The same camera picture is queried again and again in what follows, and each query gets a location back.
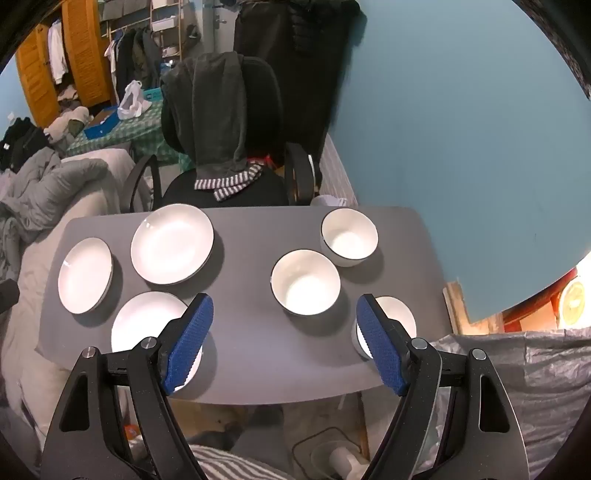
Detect beige clothes pile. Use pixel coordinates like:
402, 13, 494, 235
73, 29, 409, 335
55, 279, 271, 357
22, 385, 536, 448
44, 106, 90, 144

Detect green checkered tablecloth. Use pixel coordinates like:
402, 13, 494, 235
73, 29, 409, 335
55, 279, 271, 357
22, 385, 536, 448
65, 99, 192, 174

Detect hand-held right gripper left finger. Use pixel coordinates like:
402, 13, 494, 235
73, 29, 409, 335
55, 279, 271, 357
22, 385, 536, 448
41, 293, 215, 480

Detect grey tarp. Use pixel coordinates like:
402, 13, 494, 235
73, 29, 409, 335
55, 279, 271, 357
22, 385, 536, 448
425, 325, 591, 480

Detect white bowl with black rim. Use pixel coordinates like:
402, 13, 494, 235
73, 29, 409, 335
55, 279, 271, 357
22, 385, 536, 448
352, 295, 417, 360
320, 208, 379, 267
270, 249, 341, 316

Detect large white plate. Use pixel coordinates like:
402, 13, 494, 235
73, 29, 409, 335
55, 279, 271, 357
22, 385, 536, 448
130, 203, 216, 285

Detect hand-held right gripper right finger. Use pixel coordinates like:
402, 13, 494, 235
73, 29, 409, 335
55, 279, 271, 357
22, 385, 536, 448
356, 293, 531, 480

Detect white plastic bag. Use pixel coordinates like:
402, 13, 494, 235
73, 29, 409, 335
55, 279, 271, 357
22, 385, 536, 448
117, 80, 153, 121

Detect blue cardboard box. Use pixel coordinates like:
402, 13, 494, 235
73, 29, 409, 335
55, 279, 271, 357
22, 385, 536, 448
83, 106, 122, 139

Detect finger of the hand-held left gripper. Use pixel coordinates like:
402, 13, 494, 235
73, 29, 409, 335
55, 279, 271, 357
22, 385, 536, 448
0, 279, 20, 315

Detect grey duvet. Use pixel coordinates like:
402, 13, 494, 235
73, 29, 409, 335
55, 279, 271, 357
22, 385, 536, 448
0, 148, 112, 259

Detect rack of dark hanging clothes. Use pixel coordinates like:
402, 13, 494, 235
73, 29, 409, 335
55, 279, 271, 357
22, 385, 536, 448
104, 25, 160, 95

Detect shelf unit with white boxes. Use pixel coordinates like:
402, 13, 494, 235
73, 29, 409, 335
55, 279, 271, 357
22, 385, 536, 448
150, 0, 185, 61

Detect black clothes pile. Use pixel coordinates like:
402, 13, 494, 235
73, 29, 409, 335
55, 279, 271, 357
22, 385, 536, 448
0, 117, 51, 172

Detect dark hanging coats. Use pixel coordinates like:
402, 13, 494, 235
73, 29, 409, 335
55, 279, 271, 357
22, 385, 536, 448
233, 0, 361, 167

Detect wooden plank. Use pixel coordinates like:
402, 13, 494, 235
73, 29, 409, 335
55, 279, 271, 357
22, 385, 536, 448
442, 277, 472, 335

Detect black office chair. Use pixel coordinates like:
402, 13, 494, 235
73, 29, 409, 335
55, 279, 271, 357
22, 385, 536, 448
122, 55, 319, 214

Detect grey hoodie with striped cuffs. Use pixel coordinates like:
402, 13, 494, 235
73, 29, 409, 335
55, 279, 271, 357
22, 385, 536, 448
159, 52, 264, 203

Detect white hanging shirt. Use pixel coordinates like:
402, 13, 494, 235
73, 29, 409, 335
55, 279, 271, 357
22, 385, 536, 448
46, 21, 70, 86

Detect grey door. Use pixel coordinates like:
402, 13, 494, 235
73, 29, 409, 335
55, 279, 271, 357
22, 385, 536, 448
203, 0, 238, 54

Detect clear plastic container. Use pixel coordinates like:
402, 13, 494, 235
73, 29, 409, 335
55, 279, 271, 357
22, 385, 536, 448
292, 427, 370, 480

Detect orange printed box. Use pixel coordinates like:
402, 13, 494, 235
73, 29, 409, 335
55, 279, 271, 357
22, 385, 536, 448
501, 263, 591, 333

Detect striped grey cloth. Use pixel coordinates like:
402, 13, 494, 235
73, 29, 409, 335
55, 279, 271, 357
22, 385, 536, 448
189, 445, 296, 480

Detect orange wooden wardrobe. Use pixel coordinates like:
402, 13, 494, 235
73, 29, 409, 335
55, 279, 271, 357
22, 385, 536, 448
16, 0, 116, 127

